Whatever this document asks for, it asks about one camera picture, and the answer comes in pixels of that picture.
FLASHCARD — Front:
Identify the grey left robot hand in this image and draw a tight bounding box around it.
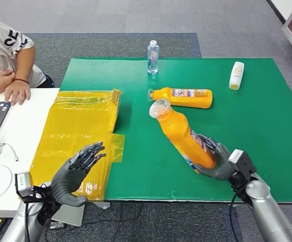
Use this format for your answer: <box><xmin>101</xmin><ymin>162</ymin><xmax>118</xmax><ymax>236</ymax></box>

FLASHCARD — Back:
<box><xmin>51</xmin><ymin>142</ymin><xmax>107</xmax><ymax>208</ymax></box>

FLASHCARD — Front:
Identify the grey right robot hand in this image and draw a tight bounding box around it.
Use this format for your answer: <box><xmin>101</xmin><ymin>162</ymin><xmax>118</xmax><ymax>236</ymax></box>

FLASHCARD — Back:
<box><xmin>193</xmin><ymin>134</ymin><xmax>237</xmax><ymax>182</ymax></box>

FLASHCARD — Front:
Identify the orange detergent bottle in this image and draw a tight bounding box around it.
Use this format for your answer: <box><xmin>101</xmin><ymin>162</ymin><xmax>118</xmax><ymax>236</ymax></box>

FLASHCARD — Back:
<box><xmin>148</xmin><ymin>87</ymin><xmax>213</xmax><ymax>109</ymax></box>
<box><xmin>149</xmin><ymin>98</ymin><xmax>217</xmax><ymax>173</ymax></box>

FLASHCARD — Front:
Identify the small white bottle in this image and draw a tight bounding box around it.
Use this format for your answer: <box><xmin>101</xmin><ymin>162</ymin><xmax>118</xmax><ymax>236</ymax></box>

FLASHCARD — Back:
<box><xmin>229</xmin><ymin>61</ymin><xmax>245</xmax><ymax>91</ymax></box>

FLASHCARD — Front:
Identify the clear water bottle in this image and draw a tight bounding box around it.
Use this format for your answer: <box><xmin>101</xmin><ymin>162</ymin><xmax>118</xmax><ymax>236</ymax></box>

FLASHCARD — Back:
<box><xmin>147</xmin><ymin>40</ymin><xmax>160</xmax><ymax>75</ymax></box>

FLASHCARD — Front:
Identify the black power adapter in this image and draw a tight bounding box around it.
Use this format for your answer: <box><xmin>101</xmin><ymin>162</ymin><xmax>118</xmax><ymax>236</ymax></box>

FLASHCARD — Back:
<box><xmin>48</xmin><ymin>220</ymin><xmax>66</xmax><ymax>230</ymax></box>

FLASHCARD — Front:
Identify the yellow plastic sheet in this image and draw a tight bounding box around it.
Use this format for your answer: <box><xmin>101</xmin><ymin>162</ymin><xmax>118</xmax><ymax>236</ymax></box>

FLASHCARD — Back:
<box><xmin>30</xmin><ymin>89</ymin><xmax>126</xmax><ymax>202</ymax></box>

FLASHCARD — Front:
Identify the green mat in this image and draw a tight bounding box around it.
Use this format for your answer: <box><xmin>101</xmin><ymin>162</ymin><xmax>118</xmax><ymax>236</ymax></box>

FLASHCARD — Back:
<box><xmin>60</xmin><ymin>58</ymin><xmax>292</xmax><ymax>203</ymax></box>

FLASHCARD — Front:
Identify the person's left hand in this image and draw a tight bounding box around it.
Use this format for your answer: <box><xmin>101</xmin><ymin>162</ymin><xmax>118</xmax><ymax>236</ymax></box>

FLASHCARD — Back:
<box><xmin>4</xmin><ymin>81</ymin><xmax>32</xmax><ymax>106</ymax></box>

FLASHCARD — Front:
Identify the person's hand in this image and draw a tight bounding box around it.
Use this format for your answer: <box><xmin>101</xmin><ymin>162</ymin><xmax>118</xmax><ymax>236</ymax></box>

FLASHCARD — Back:
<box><xmin>0</xmin><ymin>71</ymin><xmax>16</xmax><ymax>88</ymax></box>
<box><xmin>4</xmin><ymin>81</ymin><xmax>32</xmax><ymax>106</ymax></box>

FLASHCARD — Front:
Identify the person's right hand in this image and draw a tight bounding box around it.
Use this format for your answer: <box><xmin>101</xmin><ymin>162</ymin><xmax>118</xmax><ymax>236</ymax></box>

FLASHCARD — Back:
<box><xmin>0</xmin><ymin>71</ymin><xmax>16</xmax><ymax>88</ymax></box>

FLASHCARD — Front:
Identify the person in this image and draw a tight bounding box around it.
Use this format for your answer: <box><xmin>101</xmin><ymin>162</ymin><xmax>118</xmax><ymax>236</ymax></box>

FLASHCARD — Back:
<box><xmin>0</xmin><ymin>12</ymin><xmax>55</xmax><ymax>106</ymax></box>

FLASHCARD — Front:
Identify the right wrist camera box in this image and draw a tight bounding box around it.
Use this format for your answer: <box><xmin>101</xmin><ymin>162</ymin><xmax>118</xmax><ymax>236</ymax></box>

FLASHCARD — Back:
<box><xmin>228</xmin><ymin>149</ymin><xmax>256</xmax><ymax>183</ymax></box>

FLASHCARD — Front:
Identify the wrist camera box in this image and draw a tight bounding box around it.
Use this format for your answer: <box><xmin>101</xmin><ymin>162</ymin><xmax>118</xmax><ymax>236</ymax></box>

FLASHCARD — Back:
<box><xmin>14</xmin><ymin>171</ymin><xmax>36</xmax><ymax>203</ymax></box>
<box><xmin>228</xmin><ymin>149</ymin><xmax>256</xmax><ymax>183</ymax></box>

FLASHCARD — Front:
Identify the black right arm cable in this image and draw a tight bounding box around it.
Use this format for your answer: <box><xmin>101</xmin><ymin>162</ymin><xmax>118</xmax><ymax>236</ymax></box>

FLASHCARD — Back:
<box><xmin>229</xmin><ymin>187</ymin><xmax>247</xmax><ymax>242</ymax></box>

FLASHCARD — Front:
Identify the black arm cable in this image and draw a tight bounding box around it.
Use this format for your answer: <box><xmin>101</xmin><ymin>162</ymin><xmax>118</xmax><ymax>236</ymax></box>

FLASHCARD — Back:
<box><xmin>23</xmin><ymin>200</ymin><xmax>31</xmax><ymax>242</ymax></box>
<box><xmin>229</xmin><ymin>187</ymin><xmax>247</xmax><ymax>242</ymax></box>

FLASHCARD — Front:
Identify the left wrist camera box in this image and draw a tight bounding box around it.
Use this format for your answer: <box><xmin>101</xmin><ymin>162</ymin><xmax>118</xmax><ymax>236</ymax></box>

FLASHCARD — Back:
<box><xmin>14</xmin><ymin>171</ymin><xmax>36</xmax><ymax>203</ymax></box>

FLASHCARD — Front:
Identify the small white table bracket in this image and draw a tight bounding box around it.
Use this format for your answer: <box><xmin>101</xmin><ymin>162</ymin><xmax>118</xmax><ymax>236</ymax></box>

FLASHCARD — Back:
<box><xmin>94</xmin><ymin>201</ymin><xmax>111</xmax><ymax>210</ymax></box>

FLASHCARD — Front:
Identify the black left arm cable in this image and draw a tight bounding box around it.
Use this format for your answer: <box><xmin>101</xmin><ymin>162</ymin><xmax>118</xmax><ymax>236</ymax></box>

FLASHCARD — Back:
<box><xmin>23</xmin><ymin>200</ymin><xmax>31</xmax><ymax>242</ymax></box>

